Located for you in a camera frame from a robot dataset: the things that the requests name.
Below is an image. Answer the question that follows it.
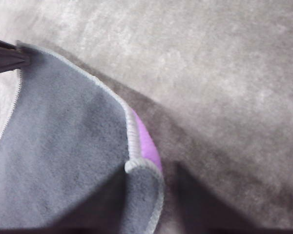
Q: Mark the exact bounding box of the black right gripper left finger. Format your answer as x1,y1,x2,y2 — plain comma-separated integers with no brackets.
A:
0,167,127,234

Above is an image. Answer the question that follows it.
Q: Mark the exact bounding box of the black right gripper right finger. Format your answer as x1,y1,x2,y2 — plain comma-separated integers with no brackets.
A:
175,161,260,234

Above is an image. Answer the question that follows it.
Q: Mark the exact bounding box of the purple towel with grey hem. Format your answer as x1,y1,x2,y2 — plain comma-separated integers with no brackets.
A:
0,40,166,234

